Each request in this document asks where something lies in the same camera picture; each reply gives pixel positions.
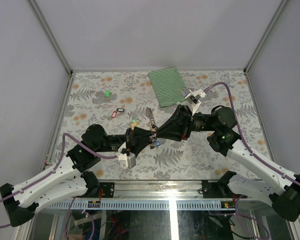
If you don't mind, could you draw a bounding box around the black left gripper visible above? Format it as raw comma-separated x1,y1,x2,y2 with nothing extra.
96,128,158,159

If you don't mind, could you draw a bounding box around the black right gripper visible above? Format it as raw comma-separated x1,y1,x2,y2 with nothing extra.
155,104,217,142

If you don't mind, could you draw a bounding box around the large metal keyring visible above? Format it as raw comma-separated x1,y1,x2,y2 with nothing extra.
145,107,158,147

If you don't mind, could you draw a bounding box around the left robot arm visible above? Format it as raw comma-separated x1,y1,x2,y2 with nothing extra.
0,124,153,227

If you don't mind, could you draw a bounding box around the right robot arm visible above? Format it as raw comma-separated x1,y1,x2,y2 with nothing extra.
156,105,300,222

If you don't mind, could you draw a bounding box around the black tag key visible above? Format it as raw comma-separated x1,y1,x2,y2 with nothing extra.
116,108,125,113

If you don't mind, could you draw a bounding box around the red tag key upper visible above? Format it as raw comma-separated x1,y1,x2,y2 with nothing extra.
111,111,118,118

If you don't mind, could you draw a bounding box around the floral tablecloth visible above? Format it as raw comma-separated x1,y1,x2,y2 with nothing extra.
55,69,271,181

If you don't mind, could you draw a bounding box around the green white striped cloth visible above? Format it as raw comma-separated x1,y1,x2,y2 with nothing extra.
148,67,187,108

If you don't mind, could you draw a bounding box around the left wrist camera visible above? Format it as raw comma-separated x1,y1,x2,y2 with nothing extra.
118,148,136,169

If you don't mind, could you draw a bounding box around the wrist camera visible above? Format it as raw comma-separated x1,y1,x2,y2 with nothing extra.
182,88,207,115
118,148,136,169

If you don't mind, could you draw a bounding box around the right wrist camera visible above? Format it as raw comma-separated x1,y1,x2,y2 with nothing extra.
182,88,207,115

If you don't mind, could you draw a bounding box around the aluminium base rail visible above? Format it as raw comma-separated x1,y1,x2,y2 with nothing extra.
27,178,276,201

